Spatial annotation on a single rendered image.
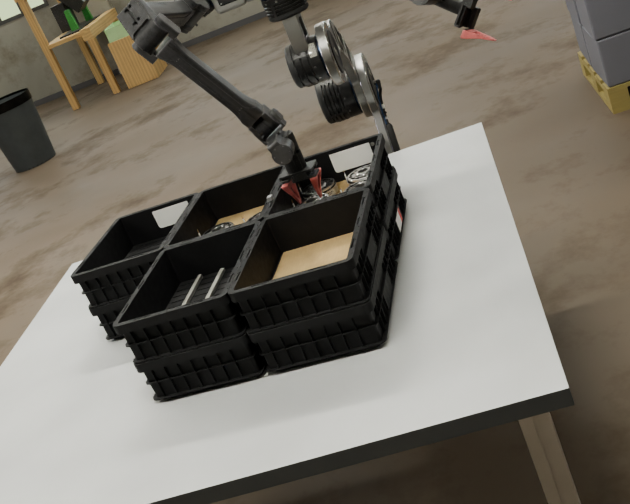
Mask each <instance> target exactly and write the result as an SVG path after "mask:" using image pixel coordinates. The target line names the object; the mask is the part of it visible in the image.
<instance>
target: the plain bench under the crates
mask: <svg viewBox="0 0 630 504"><path fill-rule="evenodd" d="M388 157H389V160H390V163H391V165H392V166H394V167H395V168H396V171H397V174H398V178H397V181H398V184H399V185H400V186H401V192H402V195H403V197H404V198H406V199H407V203H406V210H405V217H404V224H403V231H402V238H401V244H400V251H399V257H398V258H397V259H396V260H395V261H397V262H398V265H397V272H396V279H395V286H394V292H393V299H392V306H391V313H390V320H389V327H388V334H387V340H386V341H385V342H384V343H383V344H381V345H380V346H378V347H374V348H370V349H366V350H362V351H358V352H354V353H350V354H346V355H342V356H338V357H334V358H330V359H326V360H322V361H318V362H314V363H310V364H306V365H302V366H298V367H294V368H290V369H286V370H282V371H278V372H276V371H274V372H266V368H265V370H264V372H263V373H261V375H259V376H258V377H254V378H250V379H246V380H242V381H238V382H234V383H230V384H226V385H222V386H218V387H214V388H210V389H206V390H202V391H198V392H194V393H190V394H186V395H182V396H178V397H174V398H170V399H166V400H163V399H162V400H158V401H155V400H154V399H153V396H154V394H155V392H154V390H153V389H152V387H151V385H147V384H146V381H147V378H146V376H145V374H144V373H138V372H137V370H136V368H135V366H134V364H133V359H134V358H135V356H134V354H133V352H132V350H131V348H130V347H126V346H125V344H126V343H127V341H126V339H125V337H123V338H119V339H116V340H114V339H110V340H106V336H107V333H106V331H105V329H104V327H103V326H99V324H100V323H101V322H100V320H99V318H98V317H97V316H92V314H91V313H90V311H89V308H88V306H89V304H90V302H89V300H88V299H87V297H86V295H85V294H84V295H83V294H82V291H83V290H82V288H81V286H80V284H79V283H78V284H74V282H73V280H72V278H71V277H70V276H71V274H72V273H73V272H74V271H75V269H76V268H77V267H78V266H79V264H80V263H81V262H82V261H83V260H82V261H79V262H76V263H73V264H72V265H71V266H70V268H69V269H68V271H67V272H66V273H65V275H64V276H63V278H62V279H61V281H60V282H59V283H58V285H57V286H56V288H55V289H54V291H53V292H52V293H51V295H50V296H49V298H48V299H47V301H46V302H45V303H44V305H43V306H42V308H41V309H40V311H39V312H38V313H37V315H36V316H35V318H34V319H33V321H32V322H31V323H30V325H29V326H28V328H27V329H26V331H25V332H24V333H23V335H22V336H21V338H20V339H19V341H18V342H17V343H16V345H15V346H14V348H13V349H12V351H11V352H10V353H9V355H8V356H7V358H6V359H5V361H4V362H3V363H2V365H1V366H0V504H211V503H214V502H218V501H222V500H225V499H229V498H233V497H236V496H240V495H244V494H248V493H251V492H255V491H259V490H262V489H266V488H270V487H273V486H277V485H281V484H285V483H288V482H292V481H296V480H299V479H303V478H307V477H310V476H314V475H318V474H322V473H325V472H329V471H333V470H336V469H340V468H344V467H347V466H351V465H355V464H358V463H362V462H366V461H370V460H373V459H377V458H381V457H384V456H388V455H392V454H395V453H399V452H403V451H407V450H410V449H414V448H418V447H421V446H425V445H429V444H432V443H436V442H440V441H443V440H447V439H451V438H455V437H458V436H462V435H466V434H469V433H473V432H477V431H480V430H484V429H488V428H492V427H495V426H499V425H503V424H506V423H510V422H514V421H517V420H518V421H519V424H520V427H521V430H522V432H523V435H524V438H525V441H526V443H527V446H528V449H529V452H530V455H531V457H532V460H533V463H534V466H535V468H536V471H537V474H538V477H539V480H540V482H541V485H542V488H543V491H544V493H545V496H546V499H547V502H548V504H581V502H580V499H579V496H578V493H577V490H576V487H575V484H574V481H573V479H572V476H571V473H570V470H569V467H568V464H567V461H566V458H565V455H564V452H563V449H562V446H561V443H560V440H559V438H558V435H557V432H556V429H555V426H554V423H553V420H552V417H551V414H550V412H551V411H554V410H558V409H562V408H565V407H569V406H573V405H575V404H574V400H573V397H572V394H571V391H570V388H569V385H568V382H567V379H566V376H565V373H564V370H563V367H562V364H561V361H560V358H559V355H558V352H557V349H556V346H555V343H554V340H553V337H552V334H551V331H550V328H549V325H548V322H547V319H546V316H545V313H544V310H543V307H542V304H541V301H540V298H539V295H538V291H537V288H536V285H535V282H534V279H533V276H532V273H531V270H530V267H529V264H528V261H527V258H526V255H525V252H524V249H523V246H522V243H521V240H520V237H519V234H518V231H517V228H516V225H515V222H514V219H513V216H512V213H511V210H510V207H509V204H508V201H507V198H506V195H505V192H504V189H503V186H502V183H501V180H500V177H499V174H498V171H497V168H496V165H495V162H494V158H493V155H492V152H491V149H490V146H489V143H488V140H487V137H486V134H485V131H484V128H483V125H482V122H481V123H478V124H475V125H472V126H469V127H466V128H463V129H460V130H457V131H455V132H452V133H449V134H446V135H443V136H440V137H437V138H434V139H431V140H428V141H426V142H423V143H420V144H417V145H414V146H411V147H408V148H405V149H402V150H400V151H397V152H394V153H391V154H388Z"/></svg>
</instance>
